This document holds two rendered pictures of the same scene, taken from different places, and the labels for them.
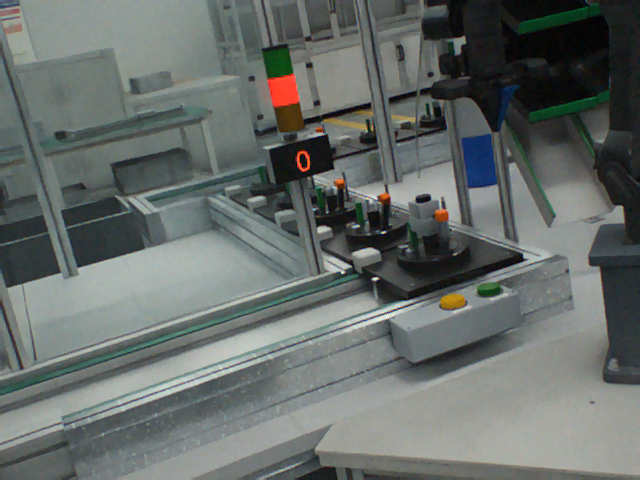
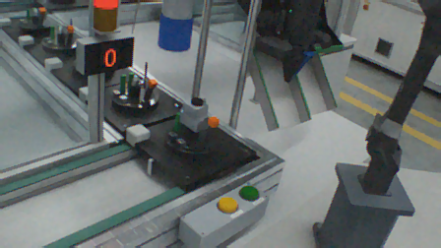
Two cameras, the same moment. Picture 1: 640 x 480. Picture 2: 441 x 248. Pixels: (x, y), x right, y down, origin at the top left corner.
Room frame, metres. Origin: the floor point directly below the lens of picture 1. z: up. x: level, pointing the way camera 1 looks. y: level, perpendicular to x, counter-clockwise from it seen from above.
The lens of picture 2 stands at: (0.74, 0.19, 1.55)
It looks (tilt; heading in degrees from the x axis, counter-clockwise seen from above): 29 degrees down; 329
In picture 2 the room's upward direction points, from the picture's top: 10 degrees clockwise
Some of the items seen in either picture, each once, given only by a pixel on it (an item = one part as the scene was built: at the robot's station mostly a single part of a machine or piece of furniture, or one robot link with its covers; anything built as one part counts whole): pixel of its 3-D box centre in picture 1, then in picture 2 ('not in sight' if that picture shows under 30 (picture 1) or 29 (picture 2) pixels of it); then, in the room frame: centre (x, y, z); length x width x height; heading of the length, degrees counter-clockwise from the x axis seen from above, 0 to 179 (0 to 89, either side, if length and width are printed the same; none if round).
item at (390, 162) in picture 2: (637, 178); (387, 151); (1.17, -0.46, 1.15); 0.09 x 0.07 x 0.06; 128
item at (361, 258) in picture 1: (367, 261); (138, 136); (1.59, -0.08, 0.97); 0.05 x 0.05 x 0.04; 19
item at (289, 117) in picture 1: (289, 116); (105, 17); (1.58, 0.01, 1.28); 0.05 x 0.05 x 0.05
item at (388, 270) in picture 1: (434, 262); (191, 146); (1.53, -0.21, 0.96); 0.24 x 0.24 x 0.02; 19
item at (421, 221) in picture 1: (423, 212); (193, 110); (1.54, -0.20, 1.06); 0.08 x 0.04 x 0.07; 19
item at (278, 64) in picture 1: (278, 63); not in sight; (1.58, 0.01, 1.38); 0.05 x 0.05 x 0.05
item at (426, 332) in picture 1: (456, 320); (224, 216); (1.30, -0.19, 0.93); 0.21 x 0.07 x 0.06; 109
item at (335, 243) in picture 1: (373, 215); (135, 88); (1.77, -0.13, 1.01); 0.24 x 0.24 x 0.13; 19
